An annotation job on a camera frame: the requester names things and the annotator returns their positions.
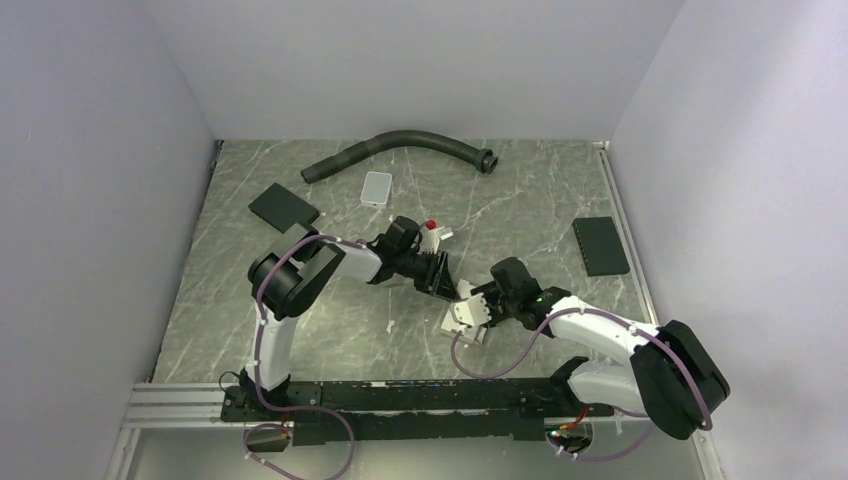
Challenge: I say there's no black corrugated hose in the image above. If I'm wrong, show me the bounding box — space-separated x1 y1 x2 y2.
301 129 499 186

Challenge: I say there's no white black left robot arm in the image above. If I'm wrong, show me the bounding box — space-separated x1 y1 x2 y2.
239 216 458 420

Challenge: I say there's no white cardboard box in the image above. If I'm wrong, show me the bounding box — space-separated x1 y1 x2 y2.
440 279 491 344

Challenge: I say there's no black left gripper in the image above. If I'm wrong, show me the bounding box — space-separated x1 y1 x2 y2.
397 252 460 304

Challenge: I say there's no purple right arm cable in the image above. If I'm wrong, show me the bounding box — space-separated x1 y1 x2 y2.
450 305 715 463

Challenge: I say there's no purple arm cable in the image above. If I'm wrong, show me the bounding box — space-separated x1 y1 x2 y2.
251 233 372 412
450 305 715 463

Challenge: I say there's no clear white plastic case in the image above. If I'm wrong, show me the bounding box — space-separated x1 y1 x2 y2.
360 171 393 209

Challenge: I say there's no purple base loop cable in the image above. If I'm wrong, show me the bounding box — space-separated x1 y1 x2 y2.
242 400 360 480

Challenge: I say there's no black flat rectangular box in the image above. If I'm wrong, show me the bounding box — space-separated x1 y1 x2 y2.
248 183 320 233

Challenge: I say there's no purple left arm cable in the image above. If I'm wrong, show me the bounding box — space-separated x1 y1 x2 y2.
251 233 372 412

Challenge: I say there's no black mounting base rail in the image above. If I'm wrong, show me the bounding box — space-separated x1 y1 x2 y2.
220 378 613 446

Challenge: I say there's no aluminium frame rail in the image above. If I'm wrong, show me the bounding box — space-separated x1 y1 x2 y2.
122 383 224 429

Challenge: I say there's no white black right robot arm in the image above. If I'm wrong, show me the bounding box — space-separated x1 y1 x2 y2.
466 257 731 440

